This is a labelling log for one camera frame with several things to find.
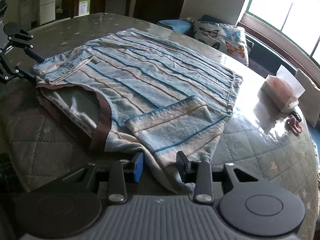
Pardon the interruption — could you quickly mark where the small pink object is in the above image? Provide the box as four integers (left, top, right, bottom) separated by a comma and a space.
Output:
286, 115, 303, 136

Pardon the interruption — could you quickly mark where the butterfly print pillow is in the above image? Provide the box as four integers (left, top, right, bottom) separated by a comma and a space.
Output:
192, 20, 250, 67

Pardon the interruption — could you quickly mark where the clear tissue box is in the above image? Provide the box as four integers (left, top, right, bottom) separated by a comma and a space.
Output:
260, 64, 306, 113

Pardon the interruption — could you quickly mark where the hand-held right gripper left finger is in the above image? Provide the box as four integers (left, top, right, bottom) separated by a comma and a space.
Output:
62, 152, 145, 204

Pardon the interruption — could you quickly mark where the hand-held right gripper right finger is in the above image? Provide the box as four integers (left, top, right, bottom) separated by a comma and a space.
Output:
176, 151, 259, 204

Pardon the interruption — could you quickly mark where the beige pillow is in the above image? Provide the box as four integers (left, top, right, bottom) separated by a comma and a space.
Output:
295, 69, 320, 128

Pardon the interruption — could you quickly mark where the yellow paper sign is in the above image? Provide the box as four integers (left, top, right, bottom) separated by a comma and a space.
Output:
79, 0, 91, 16

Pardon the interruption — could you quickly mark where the dark wooden door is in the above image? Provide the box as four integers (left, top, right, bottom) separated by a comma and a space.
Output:
134, 0, 190, 25

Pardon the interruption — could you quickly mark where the green framed window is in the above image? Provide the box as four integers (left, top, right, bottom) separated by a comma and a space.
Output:
244, 0, 320, 64

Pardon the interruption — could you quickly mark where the dark green sofa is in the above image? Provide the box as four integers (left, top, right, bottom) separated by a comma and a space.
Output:
157, 14, 300, 77

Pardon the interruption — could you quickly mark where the blue striped shirt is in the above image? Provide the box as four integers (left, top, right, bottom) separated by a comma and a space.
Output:
31, 27, 244, 195

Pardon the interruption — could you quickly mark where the white refrigerator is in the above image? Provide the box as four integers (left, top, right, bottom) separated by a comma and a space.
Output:
20, 0, 57, 27

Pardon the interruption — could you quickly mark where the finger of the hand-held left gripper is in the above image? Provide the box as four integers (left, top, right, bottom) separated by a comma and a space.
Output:
7, 29, 46, 63
0, 55, 37, 84

